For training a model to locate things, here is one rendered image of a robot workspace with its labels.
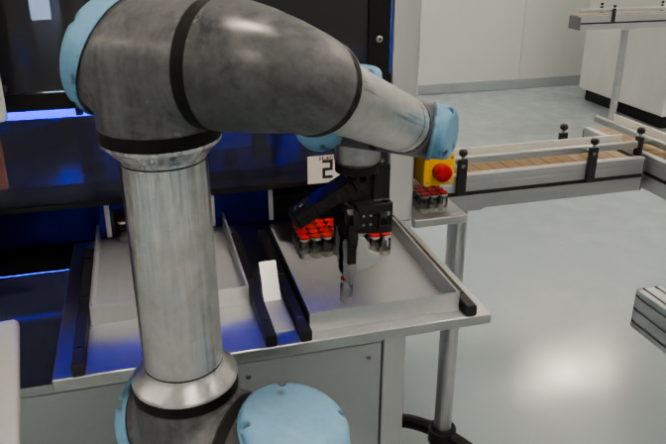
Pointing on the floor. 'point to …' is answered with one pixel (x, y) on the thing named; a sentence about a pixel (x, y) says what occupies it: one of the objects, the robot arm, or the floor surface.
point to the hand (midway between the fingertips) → (343, 275)
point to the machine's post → (401, 47)
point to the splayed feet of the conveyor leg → (433, 430)
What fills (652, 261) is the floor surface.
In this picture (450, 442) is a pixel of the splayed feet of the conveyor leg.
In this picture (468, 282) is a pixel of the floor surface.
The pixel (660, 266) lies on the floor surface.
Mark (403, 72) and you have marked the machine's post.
